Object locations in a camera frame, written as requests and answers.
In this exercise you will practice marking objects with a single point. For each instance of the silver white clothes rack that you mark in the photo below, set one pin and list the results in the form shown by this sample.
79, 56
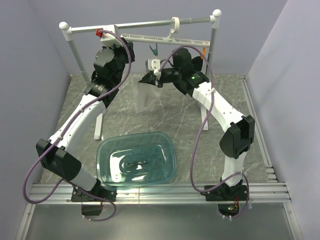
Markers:
69, 31

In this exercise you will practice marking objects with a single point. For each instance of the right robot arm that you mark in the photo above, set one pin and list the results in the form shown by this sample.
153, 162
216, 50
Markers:
184, 72

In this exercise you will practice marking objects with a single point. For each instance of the teal transparent plastic basin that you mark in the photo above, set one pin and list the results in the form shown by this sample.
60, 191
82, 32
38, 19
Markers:
136, 160

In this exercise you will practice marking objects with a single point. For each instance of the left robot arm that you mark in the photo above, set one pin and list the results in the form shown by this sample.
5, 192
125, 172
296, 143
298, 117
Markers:
75, 135

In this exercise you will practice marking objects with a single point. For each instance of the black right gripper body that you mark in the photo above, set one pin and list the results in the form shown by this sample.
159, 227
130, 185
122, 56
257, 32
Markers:
170, 75

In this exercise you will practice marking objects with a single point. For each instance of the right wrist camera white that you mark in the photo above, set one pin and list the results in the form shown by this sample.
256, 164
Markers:
153, 66

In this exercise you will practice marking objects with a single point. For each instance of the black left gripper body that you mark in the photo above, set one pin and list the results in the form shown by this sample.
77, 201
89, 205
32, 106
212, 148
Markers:
121, 56

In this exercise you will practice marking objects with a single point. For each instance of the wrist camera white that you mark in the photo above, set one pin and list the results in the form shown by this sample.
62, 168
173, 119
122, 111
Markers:
106, 39
153, 66

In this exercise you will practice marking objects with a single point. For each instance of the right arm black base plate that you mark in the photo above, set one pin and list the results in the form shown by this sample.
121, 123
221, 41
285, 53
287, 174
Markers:
228, 198

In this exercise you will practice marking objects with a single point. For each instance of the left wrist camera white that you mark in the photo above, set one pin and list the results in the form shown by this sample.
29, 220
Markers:
106, 39

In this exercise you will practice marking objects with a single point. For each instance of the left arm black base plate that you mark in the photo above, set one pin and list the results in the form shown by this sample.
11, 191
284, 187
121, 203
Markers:
92, 202

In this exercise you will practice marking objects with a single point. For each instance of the white underwear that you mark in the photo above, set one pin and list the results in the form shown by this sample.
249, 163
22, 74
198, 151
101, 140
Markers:
143, 94

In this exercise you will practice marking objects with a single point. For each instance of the aluminium rail frame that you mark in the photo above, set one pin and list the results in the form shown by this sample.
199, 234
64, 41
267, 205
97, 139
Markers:
170, 211

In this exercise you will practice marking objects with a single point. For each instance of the white plastic clip hanger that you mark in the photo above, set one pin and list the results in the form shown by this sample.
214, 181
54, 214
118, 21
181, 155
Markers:
169, 40

